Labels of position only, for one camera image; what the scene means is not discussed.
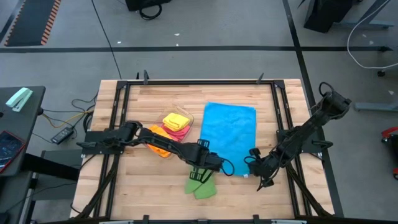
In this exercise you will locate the black table clamp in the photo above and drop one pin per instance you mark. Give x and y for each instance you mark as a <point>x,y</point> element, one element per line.
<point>260,77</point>

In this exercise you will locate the pink microfiber towel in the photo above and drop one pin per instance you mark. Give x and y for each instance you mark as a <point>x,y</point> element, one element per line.
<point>180,133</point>

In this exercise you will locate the black computer tower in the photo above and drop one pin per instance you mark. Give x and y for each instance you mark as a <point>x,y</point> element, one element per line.
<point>146,4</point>

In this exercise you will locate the black mat with orange stripes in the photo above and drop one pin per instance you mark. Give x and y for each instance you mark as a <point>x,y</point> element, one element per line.
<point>28,21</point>

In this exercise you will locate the black power adapter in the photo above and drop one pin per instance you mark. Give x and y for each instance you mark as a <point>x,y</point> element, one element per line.
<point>62,135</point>

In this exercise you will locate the clear plastic bin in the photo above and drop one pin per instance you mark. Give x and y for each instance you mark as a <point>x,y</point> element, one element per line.
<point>180,110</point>

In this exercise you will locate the smartphone in red case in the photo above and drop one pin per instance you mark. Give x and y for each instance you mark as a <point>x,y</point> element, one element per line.
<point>11,151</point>

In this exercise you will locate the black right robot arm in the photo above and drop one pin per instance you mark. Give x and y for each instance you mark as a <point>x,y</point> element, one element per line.
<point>311,124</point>

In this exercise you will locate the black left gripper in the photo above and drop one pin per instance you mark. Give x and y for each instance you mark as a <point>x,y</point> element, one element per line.
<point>205,158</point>

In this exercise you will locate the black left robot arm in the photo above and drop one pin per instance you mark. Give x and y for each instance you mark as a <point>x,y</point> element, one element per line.
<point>130,132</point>

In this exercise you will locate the black side desk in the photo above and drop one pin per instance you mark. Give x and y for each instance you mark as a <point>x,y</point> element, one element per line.
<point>31,124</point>

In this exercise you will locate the black equipment cabinet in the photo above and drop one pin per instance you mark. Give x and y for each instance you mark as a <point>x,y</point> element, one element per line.
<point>326,14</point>

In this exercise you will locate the black aluminium table frame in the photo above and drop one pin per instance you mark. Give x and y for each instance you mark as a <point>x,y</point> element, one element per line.
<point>202,82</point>

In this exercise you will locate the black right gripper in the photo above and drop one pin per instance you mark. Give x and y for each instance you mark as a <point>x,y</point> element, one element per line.
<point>264,168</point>

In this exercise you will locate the red wheeled cart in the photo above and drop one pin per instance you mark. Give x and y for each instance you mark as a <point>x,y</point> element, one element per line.
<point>390,132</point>

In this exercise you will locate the green microfiber towel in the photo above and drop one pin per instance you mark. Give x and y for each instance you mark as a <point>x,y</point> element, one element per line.
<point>203,191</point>

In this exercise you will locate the grey metal desk foot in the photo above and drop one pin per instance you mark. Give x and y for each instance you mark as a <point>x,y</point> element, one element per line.
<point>376,107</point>
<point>367,24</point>

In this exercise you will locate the mint green stapler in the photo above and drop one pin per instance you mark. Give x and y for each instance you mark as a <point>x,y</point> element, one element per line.
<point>18,99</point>

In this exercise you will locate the black caster wheel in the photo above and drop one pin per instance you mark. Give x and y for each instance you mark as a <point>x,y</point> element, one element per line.
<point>381,73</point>

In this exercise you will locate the yellow microfiber towel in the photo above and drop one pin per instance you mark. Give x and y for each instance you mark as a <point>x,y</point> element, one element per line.
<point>175,121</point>

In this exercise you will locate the blue microfiber towel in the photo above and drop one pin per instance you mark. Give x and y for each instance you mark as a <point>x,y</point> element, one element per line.
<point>228,133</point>

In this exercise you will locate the grey desk base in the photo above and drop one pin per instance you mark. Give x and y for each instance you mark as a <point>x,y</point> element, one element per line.
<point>56,189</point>

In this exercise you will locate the orange microfiber towel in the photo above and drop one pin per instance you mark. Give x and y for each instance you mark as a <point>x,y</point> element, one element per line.
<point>157,149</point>

